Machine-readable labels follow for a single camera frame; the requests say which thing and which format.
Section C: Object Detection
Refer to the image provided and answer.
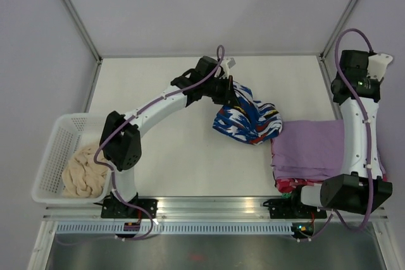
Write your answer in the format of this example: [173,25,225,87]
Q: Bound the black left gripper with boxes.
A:
[203,75,240,107]

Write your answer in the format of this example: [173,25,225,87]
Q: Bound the blue patterned trousers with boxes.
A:
[212,82,283,145]

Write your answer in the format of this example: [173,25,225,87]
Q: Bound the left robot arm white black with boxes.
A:
[100,56,239,218]

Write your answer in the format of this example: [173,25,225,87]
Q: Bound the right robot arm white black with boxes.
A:
[288,50,393,217]

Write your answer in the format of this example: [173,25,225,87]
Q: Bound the pink patterned folded trousers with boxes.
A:
[271,141,344,193]

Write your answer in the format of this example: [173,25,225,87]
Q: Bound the green folded garment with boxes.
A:
[282,192,294,199]

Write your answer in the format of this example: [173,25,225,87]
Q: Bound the white perforated plastic basket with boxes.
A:
[31,113,111,206]

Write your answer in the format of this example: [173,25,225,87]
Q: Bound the cream crumpled garment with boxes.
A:
[61,144,109,199]

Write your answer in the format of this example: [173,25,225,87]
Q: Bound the aluminium mounting rail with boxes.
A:
[42,195,389,222]

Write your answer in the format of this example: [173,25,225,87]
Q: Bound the right aluminium frame post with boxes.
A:
[320,0,360,61]

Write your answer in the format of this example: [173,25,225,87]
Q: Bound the aluminium frame post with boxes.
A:
[320,0,360,61]
[40,0,103,63]

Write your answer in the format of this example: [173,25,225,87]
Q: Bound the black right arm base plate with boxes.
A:
[263,198,327,219]

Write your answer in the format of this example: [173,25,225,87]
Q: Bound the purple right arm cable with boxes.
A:
[278,28,377,242]

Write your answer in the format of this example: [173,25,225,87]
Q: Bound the white slotted cable duct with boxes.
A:
[56,221,312,235]

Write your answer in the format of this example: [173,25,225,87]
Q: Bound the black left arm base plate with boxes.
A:
[99,193,158,219]

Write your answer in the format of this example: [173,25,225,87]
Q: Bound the left aluminium frame post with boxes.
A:
[40,0,103,63]

